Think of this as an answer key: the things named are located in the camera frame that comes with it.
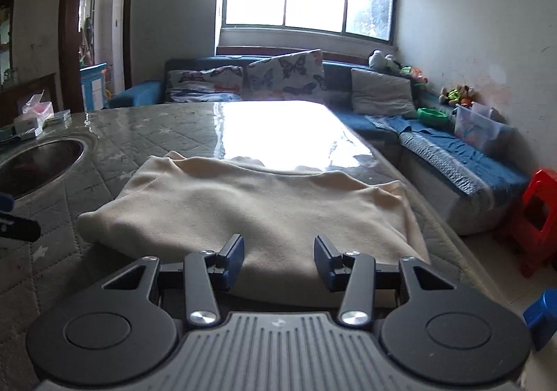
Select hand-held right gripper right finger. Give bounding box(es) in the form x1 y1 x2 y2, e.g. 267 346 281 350
313 235 457 328

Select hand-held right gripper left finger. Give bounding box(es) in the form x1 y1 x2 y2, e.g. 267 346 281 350
101 233 245 328

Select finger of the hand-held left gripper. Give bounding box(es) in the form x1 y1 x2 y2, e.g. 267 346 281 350
0 193 42 242

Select cream sweatshirt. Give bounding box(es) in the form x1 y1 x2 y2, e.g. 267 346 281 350
77 151 431 300

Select round black induction cooktop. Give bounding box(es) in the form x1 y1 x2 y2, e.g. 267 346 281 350
0 138 85 200

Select flat white box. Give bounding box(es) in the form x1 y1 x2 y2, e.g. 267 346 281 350
19 123 45 140

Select white pink tissue box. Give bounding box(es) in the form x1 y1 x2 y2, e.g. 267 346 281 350
14 91 55 133

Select dark wooden sideboard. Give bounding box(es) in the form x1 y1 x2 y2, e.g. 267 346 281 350
0 73 59 127

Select quilted star table cover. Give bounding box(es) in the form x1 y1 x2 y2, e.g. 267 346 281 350
0 101 510 391

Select blue white cabinet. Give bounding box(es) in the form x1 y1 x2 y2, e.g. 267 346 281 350
79 63 108 111

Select grey pillow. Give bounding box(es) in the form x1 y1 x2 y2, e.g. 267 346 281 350
350 68 416 119

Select butterfly print pillow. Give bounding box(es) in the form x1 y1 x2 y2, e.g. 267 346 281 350
247 49 327 101
165 66 244 104

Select blue sofa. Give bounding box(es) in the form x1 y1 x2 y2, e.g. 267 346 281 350
107 56 532 235

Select green bowl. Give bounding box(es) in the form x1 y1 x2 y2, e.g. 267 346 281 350
416 107 451 126

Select clear plastic storage box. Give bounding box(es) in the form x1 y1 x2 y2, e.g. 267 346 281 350
453 103 510 153

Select green orange plush toy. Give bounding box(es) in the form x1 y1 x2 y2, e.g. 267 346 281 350
398 65 429 86

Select red plastic stool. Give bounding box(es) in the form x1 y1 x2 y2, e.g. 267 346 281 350
496 169 557 279

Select brown plush toys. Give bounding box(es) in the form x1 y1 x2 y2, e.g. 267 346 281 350
439 84 477 107

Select blue plastic stool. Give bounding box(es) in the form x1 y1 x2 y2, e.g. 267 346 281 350
522 289 557 350

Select brown door frame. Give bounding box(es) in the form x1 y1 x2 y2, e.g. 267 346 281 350
58 0 138 113

